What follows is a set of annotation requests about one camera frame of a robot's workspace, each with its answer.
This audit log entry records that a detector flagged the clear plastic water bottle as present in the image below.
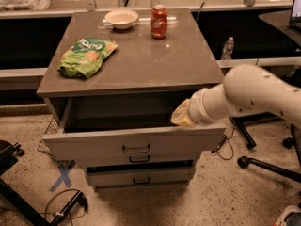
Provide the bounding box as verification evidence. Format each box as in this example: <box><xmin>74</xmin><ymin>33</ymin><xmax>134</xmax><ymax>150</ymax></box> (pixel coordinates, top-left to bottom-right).
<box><xmin>221</xmin><ymin>37</ymin><xmax>234</xmax><ymax>60</ymax></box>

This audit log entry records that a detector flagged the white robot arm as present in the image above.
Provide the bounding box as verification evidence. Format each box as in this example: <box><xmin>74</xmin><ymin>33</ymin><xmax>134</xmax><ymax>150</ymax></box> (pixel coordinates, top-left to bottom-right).
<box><xmin>171</xmin><ymin>65</ymin><xmax>301</xmax><ymax>128</ymax></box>

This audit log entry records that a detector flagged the grey bottom drawer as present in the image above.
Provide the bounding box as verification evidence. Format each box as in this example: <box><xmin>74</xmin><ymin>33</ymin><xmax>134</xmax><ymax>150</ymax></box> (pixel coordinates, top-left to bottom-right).
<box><xmin>86</xmin><ymin>166</ymin><xmax>196</xmax><ymax>187</ymax></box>

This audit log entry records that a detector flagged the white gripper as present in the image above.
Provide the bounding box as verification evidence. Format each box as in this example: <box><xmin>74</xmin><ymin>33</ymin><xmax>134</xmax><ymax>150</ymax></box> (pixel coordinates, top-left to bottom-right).
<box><xmin>171</xmin><ymin>89</ymin><xmax>215</xmax><ymax>127</ymax></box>

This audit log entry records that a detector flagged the white bowl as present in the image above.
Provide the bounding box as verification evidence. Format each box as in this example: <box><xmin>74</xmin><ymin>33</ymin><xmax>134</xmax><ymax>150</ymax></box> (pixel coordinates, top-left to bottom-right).
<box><xmin>104</xmin><ymin>9</ymin><xmax>138</xmax><ymax>30</ymax></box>

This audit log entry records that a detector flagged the grey middle drawer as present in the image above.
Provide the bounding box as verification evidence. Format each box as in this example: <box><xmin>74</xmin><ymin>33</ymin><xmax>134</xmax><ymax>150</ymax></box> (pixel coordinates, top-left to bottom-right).
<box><xmin>75</xmin><ymin>151</ymin><xmax>200</xmax><ymax>168</ymax></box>

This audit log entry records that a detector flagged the green chip bag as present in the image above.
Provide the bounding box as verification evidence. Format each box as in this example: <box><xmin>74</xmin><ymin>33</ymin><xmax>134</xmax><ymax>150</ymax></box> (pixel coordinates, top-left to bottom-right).
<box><xmin>57</xmin><ymin>38</ymin><xmax>118</xmax><ymax>78</ymax></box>

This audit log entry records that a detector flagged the grey drawer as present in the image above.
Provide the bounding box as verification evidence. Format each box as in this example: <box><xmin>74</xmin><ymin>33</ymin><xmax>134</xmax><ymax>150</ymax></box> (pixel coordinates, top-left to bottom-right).
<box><xmin>75</xmin><ymin>151</ymin><xmax>200</xmax><ymax>168</ymax></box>
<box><xmin>86</xmin><ymin>166</ymin><xmax>196</xmax><ymax>187</ymax></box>
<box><xmin>43</xmin><ymin>94</ymin><xmax>225</xmax><ymax>160</ymax></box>

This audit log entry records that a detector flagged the black office chair base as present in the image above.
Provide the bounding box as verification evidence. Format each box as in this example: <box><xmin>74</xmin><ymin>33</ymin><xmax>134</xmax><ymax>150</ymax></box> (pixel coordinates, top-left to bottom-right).
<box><xmin>230</xmin><ymin>113</ymin><xmax>301</xmax><ymax>183</ymax></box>

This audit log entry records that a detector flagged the blue tape cross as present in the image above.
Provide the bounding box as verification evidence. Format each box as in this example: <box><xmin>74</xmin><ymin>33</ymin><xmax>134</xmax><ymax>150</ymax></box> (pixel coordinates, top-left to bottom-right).
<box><xmin>50</xmin><ymin>160</ymin><xmax>75</xmax><ymax>192</ymax></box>

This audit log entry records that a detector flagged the grey drawer cabinet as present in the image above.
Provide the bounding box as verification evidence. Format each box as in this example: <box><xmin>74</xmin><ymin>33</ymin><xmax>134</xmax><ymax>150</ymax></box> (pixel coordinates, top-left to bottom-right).
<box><xmin>38</xmin><ymin>8</ymin><xmax>223</xmax><ymax>176</ymax></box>

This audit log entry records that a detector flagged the black laptop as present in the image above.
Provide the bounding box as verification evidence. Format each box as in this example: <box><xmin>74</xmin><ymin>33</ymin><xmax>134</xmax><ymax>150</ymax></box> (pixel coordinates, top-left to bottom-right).
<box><xmin>289</xmin><ymin>0</ymin><xmax>301</xmax><ymax>28</ymax></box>

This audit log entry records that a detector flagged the black stand left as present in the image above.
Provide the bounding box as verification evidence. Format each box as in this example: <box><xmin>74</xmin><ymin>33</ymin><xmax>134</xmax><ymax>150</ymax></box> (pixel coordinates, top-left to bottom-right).
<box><xmin>0</xmin><ymin>139</ymin><xmax>89</xmax><ymax>226</ymax></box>

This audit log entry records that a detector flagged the black floor cable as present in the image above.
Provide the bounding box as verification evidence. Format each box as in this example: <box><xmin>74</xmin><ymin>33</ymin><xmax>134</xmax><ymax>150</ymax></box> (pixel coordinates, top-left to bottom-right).
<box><xmin>0</xmin><ymin>188</ymin><xmax>89</xmax><ymax>226</ymax></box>

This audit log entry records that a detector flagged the red soda can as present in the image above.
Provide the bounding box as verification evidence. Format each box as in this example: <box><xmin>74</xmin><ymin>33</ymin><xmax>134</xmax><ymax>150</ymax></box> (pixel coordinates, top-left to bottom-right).
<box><xmin>150</xmin><ymin>5</ymin><xmax>167</xmax><ymax>39</ymax></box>

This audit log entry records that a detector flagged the grey top drawer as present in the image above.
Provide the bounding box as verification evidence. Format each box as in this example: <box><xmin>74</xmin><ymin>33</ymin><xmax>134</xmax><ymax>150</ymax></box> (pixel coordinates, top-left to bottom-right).
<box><xmin>43</xmin><ymin>94</ymin><xmax>225</xmax><ymax>160</ymax></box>

